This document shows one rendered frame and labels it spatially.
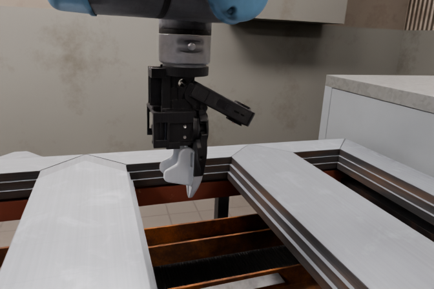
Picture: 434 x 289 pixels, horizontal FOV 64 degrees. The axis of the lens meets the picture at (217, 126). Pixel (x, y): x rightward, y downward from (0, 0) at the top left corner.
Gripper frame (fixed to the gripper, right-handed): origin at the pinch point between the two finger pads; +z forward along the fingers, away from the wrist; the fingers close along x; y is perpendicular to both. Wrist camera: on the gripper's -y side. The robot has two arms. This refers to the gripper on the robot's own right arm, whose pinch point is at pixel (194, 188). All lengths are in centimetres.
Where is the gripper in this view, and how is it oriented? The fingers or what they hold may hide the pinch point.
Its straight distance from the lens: 57.4
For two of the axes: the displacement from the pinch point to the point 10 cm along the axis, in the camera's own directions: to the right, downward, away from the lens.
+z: -0.5, 9.6, 2.6
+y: -9.5, 0.4, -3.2
